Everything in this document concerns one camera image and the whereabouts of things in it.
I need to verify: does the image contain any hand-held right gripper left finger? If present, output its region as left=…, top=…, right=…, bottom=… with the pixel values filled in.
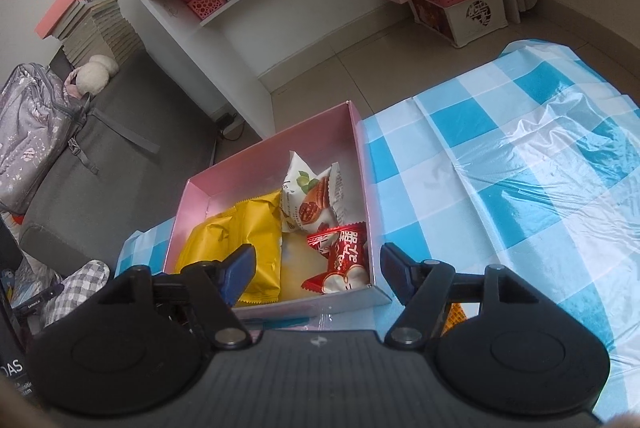
left=98, top=244, right=257, bottom=350

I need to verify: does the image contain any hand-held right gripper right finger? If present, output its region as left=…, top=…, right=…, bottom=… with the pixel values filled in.
left=380, top=243, right=544, bottom=350

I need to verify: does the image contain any yellow snack packet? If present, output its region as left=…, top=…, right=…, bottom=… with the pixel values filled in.
left=174, top=189, right=284, bottom=306

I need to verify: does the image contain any red snack packet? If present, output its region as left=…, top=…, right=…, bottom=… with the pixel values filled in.
left=300, top=220, right=372, bottom=296

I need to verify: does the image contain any white nut print snack packet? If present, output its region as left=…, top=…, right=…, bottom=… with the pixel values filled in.
left=280, top=150, right=347, bottom=235

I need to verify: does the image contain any pink cardboard box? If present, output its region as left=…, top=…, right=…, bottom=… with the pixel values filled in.
left=164, top=100, right=393, bottom=321

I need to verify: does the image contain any grey checked cloth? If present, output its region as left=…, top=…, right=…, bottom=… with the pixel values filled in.
left=40, top=259, right=111, bottom=335

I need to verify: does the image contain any orange snack packet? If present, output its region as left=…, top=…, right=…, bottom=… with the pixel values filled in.
left=440, top=302, right=469, bottom=337

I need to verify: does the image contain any power strip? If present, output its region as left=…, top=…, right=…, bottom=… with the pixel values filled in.
left=214, top=110, right=246, bottom=131

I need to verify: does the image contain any blue checked plastic tablecloth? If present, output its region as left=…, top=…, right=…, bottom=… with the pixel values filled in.
left=116, top=38, right=640, bottom=420

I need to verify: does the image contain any grey sofa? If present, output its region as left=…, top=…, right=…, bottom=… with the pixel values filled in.
left=0, top=48, right=227, bottom=276

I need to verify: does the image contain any grey floral backpack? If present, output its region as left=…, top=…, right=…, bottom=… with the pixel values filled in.
left=0, top=62, right=161, bottom=216

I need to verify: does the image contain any white shelf desk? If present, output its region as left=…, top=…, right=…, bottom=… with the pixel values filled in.
left=107, top=0, right=521, bottom=141

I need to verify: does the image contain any white plush toy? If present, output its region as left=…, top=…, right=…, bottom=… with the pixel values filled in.
left=62, top=54, right=120, bottom=96

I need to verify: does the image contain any white plastic crate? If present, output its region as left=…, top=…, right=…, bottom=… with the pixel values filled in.
left=407, top=0, right=510, bottom=49

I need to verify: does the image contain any small pink perforated basket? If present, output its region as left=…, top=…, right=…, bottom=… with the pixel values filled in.
left=177, top=0, right=229, bottom=21

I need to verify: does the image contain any stack of grey books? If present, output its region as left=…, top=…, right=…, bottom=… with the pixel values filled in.
left=52, top=0, right=144, bottom=68

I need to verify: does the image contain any flat pink box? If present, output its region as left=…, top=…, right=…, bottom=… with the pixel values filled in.
left=34, top=0, right=105, bottom=39

